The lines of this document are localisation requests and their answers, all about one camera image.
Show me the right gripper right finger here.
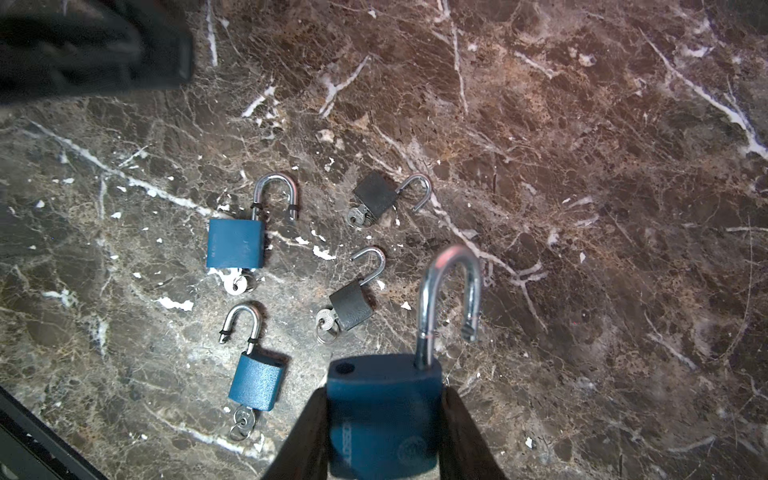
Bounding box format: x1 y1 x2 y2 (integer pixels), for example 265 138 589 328
440 386 506 480

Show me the blue padlock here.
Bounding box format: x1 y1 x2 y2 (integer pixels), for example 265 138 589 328
326 245 483 479
206 172 300 295
218 302 287 442

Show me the black padlock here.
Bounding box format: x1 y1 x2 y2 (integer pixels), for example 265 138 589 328
315 246 386 345
346 171 433 228

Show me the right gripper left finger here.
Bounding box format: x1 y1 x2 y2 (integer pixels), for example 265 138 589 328
262 387 329 480

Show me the black padlock near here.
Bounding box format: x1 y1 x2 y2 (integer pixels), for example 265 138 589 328
315 246 386 345

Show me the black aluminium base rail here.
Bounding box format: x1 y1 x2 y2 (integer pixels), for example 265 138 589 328
1 388 107 480

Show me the black padlock far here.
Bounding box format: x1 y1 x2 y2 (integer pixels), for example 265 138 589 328
346 171 433 228

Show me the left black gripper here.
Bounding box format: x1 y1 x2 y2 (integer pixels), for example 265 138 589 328
1 1 195 102

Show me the blue padlock front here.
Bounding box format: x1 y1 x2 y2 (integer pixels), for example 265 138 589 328
218 302 287 442

